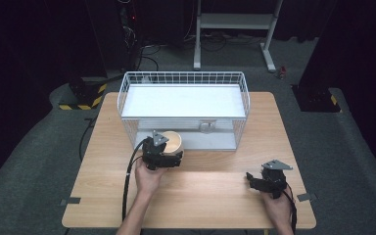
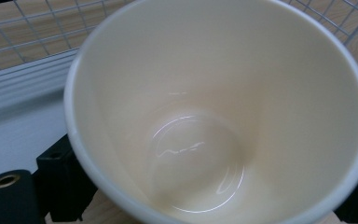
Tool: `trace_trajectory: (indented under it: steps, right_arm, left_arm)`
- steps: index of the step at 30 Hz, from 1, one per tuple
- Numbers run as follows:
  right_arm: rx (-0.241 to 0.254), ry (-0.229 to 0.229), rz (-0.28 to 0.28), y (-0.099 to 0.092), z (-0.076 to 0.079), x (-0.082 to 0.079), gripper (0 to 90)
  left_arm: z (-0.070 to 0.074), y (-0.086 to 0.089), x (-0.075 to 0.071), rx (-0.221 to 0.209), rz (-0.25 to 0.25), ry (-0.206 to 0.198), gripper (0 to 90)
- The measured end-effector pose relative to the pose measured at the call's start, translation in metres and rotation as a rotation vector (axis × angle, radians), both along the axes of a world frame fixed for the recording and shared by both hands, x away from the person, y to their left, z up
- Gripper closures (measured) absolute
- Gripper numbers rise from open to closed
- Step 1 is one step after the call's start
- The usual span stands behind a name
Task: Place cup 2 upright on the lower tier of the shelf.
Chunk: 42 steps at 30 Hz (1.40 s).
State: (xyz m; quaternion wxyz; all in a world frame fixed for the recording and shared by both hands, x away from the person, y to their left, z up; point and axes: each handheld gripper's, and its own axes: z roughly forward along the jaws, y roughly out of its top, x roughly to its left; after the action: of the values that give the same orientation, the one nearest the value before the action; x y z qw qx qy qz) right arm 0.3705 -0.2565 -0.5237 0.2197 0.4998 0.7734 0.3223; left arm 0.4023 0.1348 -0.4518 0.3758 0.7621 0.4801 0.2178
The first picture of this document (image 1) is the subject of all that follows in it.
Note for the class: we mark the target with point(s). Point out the person's left hand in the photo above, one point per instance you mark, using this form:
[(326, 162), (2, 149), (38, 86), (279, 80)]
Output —
[(148, 181)]

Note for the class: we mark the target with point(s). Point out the clear jar with white lid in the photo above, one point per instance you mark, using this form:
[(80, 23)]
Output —
[(208, 127)]

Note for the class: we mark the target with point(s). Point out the grey tape strip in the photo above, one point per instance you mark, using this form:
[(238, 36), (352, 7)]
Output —
[(70, 201), (306, 197)]

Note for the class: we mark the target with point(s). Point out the black base with yellow stripes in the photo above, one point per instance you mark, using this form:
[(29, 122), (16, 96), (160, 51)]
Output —
[(84, 94), (316, 99)]

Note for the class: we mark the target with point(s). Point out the dark equipment tower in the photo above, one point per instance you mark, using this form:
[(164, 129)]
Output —
[(114, 32)]

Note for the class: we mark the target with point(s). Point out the white metal stand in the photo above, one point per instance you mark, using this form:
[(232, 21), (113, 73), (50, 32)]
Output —
[(235, 21)]

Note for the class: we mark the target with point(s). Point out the small red floor object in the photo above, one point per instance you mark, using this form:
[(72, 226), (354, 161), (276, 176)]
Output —
[(282, 72)]

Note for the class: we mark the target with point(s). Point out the person's right hand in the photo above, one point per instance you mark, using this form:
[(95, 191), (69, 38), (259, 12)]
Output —
[(277, 207)]

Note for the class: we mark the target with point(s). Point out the cream ceramic cup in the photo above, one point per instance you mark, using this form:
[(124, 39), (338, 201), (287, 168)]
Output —
[(173, 142)]

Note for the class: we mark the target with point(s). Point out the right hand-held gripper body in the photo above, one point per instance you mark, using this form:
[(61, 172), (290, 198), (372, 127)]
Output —
[(274, 181)]

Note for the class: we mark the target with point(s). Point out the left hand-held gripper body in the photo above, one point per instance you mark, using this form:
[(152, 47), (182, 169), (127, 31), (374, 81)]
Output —
[(155, 153)]

